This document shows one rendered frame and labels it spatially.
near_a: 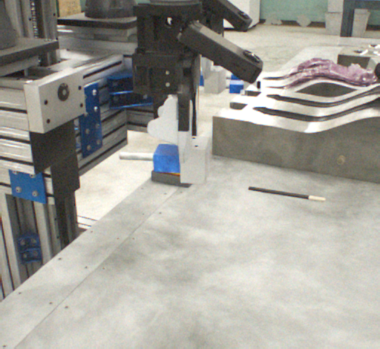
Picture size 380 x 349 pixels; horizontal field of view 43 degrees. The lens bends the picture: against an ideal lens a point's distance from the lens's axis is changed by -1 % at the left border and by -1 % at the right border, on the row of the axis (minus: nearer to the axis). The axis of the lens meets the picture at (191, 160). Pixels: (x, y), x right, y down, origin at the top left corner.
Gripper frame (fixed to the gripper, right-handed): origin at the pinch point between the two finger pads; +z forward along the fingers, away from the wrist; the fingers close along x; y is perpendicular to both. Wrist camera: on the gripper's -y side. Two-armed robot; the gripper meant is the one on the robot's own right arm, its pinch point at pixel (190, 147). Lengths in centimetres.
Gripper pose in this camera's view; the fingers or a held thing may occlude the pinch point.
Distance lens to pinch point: 70.2
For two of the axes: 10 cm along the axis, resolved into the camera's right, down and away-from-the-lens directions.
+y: -9.9, -0.6, 1.3
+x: -1.4, 4.0, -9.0
